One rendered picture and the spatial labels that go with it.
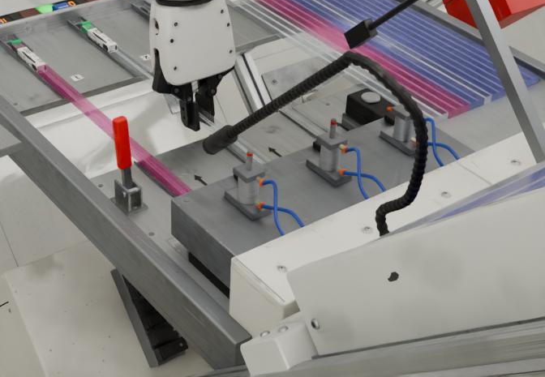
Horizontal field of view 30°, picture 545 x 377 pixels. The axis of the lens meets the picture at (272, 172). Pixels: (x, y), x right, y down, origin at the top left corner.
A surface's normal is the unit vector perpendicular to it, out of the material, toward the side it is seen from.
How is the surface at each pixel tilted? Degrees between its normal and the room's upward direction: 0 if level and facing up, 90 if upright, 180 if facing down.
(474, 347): 90
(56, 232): 0
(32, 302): 0
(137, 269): 90
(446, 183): 46
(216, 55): 33
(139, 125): 0
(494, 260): 90
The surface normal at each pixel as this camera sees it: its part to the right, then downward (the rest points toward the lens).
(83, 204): -0.79, 0.31
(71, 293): 0.47, -0.24
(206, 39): 0.61, 0.32
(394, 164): 0.05, -0.83
